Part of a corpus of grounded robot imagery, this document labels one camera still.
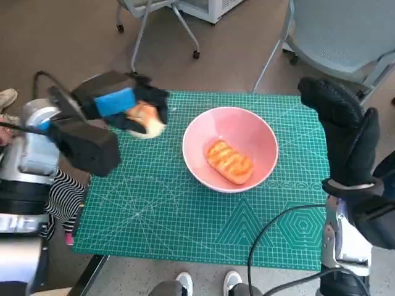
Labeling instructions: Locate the white shoe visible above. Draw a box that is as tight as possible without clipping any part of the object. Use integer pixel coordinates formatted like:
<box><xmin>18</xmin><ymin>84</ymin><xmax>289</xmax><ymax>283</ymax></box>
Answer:
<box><xmin>0</xmin><ymin>88</ymin><xmax>19</xmax><ymax>109</ymax></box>

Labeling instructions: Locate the dark grey knee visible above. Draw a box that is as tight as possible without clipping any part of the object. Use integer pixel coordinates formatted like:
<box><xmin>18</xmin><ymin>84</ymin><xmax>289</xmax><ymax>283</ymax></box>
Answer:
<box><xmin>149</xmin><ymin>280</ymin><xmax>186</xmax><ymax>296</ymax></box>
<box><xmin>231</xmin><ymin>283</ymin><xmax>265</xmax><ymax>296</ymax></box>

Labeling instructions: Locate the grey chair with casters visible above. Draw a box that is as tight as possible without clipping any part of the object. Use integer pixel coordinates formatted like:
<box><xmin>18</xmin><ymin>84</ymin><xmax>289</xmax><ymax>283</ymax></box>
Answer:
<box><xmin>115</xmin><ymin>0</ymin><xmax>201</xmax><ymax>75</ymax></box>

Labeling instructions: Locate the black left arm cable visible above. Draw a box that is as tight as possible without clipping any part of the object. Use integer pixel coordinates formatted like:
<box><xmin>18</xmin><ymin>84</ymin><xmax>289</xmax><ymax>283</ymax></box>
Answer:
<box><xmin>0</xmin><ymin>70</ymin><xmax>75</xmax><ymax>136</ymax></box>

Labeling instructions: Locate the black gloved robot right hand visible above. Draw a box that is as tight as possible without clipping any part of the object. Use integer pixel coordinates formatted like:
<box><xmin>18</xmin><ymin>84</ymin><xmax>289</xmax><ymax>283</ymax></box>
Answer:
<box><xmin>297</xmin><ymin>76</ymin><xmax>380</xmax><ymax>187</ymax></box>

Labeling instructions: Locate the pink bowl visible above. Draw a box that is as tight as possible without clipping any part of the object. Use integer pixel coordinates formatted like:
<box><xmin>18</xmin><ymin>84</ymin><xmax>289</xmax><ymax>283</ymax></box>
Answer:
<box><xmin>181</xmin><ymin>107</ymin><xmax>280</xmax><ymax>194</ymax></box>

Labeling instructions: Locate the round toy bread bun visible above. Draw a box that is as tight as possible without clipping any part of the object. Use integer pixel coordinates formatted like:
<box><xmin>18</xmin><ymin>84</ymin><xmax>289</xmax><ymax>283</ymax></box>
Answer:
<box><xmin>126</xmin><ymin>100</ymin><xmax>166</xmax><ymax>140</ymax></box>

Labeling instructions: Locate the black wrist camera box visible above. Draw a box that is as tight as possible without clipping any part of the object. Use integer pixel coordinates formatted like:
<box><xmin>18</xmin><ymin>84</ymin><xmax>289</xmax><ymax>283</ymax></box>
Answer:
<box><xmin>348</xmin><ymin>177</ymin><xmax>395</xmax><ymax>247</ymax></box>
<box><xmin>49</xmin><ymin>118</ymin><xmax>121</xmax><ymax>177</ymax></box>

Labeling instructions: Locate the white sneaker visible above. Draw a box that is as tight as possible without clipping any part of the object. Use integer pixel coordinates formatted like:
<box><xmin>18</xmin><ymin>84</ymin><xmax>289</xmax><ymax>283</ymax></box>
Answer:
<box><xmin>175</xmin><ymin>271</ymin><xmax>194</xmax><ymax>296</ymax></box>
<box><xmin>223</xmin><ymin>270</ymin><xmax>243</xmax><ymax>296</ymax></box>

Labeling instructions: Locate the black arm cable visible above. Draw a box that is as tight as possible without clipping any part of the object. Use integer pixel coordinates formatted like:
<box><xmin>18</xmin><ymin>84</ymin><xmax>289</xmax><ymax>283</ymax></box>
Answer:
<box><xmin>246</xmin><ymin>203</ymin><xmax>368</xmax><ymax>296</ymax></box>
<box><xmin>0</xmin><ymin>70</ymin><xmax>75</xmax><ymax>136</ymax></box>

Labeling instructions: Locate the white appliance cabinet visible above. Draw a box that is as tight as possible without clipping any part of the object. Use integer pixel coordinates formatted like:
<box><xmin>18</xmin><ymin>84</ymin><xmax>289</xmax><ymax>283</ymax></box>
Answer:
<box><xmin>177</xmin><ymin>0</ymin><xmax>243</xmax><ymax>25</ymax></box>

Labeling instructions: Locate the grey mesh seat chair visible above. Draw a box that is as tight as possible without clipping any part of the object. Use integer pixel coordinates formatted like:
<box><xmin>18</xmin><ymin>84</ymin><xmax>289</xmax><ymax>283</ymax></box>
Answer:
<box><xmin>252</xmin><ymin>0</ymin><xmax>395</xmax><ymax>99</ymax></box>

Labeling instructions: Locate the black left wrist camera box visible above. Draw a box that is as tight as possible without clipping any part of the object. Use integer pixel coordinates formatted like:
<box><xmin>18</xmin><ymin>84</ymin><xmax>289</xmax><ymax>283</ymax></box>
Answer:
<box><xmin>49</xmin><ymin>118</ymin><xmax>121</xmax><ymax>177</ymax></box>

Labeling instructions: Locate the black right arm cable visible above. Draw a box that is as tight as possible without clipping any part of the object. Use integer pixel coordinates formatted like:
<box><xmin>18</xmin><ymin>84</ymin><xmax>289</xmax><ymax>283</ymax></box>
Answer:
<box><xmin>246</xmin><ymin>203</ymin><xmax>368</xmax><ymax>296</ymax></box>

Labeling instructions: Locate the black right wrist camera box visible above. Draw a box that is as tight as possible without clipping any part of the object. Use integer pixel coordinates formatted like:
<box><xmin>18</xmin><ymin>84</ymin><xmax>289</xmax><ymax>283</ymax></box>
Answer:
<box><xmin>348</xmin><ymin>177</ymin><xmax>395</xmax><ymax>247</ymax></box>

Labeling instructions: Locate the oblong striped toy bread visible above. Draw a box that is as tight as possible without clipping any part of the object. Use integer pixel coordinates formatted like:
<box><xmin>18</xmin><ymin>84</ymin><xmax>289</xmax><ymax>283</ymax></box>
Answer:
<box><xmin>206</xmin><ymin>139</ymin><xmax>254</xmax><ymax>186</ymax></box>

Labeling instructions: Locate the bare black robot left hand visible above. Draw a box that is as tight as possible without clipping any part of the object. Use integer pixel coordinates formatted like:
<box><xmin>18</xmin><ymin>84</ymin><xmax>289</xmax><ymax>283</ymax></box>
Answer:
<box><xmin>72</xmin><ymin>70</ymin><xmax>170</xmax><ymax>132</ymax></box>

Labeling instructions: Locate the green cutting mat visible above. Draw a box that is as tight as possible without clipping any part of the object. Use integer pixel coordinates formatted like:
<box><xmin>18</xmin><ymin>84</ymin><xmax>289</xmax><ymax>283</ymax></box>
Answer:
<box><xmin>72</xmin><ymin>89</ymin><xmax>330</xmax><ymax>272</ymax></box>

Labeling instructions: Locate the person in striped clothing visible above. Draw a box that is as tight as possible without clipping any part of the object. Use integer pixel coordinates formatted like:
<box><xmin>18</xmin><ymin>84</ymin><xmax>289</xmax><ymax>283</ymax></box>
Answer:
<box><xmin>0</xmin><ymin>112</ymin><xmax>86</xmax><ymax>246</ymax></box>

